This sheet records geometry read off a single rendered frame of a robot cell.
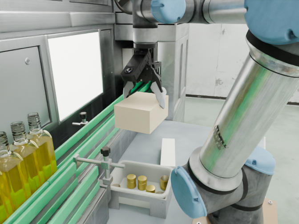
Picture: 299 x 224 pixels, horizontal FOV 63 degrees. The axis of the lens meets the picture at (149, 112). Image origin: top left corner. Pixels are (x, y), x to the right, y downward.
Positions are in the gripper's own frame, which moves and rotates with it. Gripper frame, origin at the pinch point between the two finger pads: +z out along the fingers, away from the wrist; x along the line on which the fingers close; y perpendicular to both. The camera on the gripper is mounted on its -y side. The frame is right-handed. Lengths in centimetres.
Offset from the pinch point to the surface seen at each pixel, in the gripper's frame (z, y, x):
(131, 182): 30.5, -1.5, 4.2
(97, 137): 14.9, -0.4, 18.9
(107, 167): 15.3, -15.4, 4.8
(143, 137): 35, 42, 19
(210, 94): 97, 346, 34
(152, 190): 28.9, -3.7, -5.5
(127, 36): -17, 65, 40
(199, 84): 80, 343, 54
